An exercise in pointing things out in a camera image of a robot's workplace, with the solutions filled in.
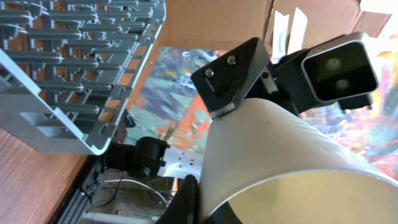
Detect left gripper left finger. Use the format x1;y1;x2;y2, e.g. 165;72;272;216
155;174;198;224

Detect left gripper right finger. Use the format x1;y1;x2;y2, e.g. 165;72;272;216
191;37;271;119

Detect white cup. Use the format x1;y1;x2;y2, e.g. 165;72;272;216
198;98;397;223

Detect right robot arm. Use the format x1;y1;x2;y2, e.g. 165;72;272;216
103;110;170;177

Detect grey dishwasher rack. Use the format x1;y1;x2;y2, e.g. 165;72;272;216
1;0;166;155

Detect cardboard wall panel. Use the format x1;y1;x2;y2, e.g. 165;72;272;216
157;0;391;50

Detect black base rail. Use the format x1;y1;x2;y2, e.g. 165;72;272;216
49;155;125;224

